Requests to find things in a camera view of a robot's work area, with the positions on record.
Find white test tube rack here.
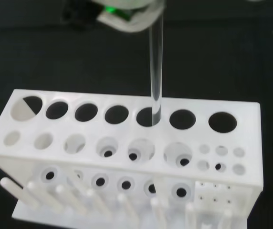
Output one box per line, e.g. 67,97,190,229
0,88,264,229

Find black cloth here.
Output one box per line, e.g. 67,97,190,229
0,0,273,229

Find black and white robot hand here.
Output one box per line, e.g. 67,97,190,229
63,0,165,33

